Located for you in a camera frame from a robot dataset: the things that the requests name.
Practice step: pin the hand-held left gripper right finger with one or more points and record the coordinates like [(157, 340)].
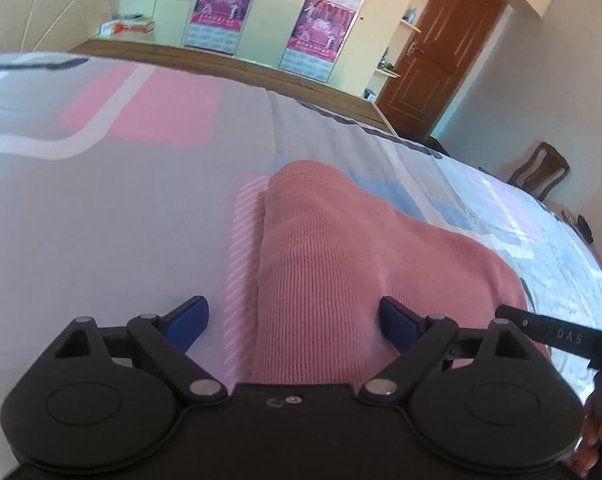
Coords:
[(397, 324)]

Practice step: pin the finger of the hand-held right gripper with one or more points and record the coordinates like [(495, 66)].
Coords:
[(516, 317)]

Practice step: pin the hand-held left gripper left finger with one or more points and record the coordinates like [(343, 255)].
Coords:
[(188, 319)]

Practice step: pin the pink knit garment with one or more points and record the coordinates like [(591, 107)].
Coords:
[(331, 260)]

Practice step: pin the person's right hand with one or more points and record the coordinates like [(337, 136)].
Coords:
[(593, 440)]

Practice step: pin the small black object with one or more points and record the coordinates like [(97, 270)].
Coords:
[(585, 229)]

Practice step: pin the printed pastel bed sheet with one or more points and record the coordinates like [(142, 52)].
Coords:
[(106, 200)]

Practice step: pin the wooden chair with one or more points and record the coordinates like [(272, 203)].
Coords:
[(543, 167)]

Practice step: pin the brown wooden door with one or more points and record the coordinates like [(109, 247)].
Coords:
[(431, 60)]

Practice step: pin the stack of books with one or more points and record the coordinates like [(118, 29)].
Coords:
[(128, 26)]

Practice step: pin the cream corner shelves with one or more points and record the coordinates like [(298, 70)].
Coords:
[(406, 25)]

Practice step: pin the cream wardrobe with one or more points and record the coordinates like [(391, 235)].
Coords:
[(276, 15)]

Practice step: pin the wooden bed frame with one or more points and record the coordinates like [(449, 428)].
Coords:
[(261, 67)]

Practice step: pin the pink wall calendar poster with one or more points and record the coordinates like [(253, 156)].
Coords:
[(316, 37), (223, 12)]

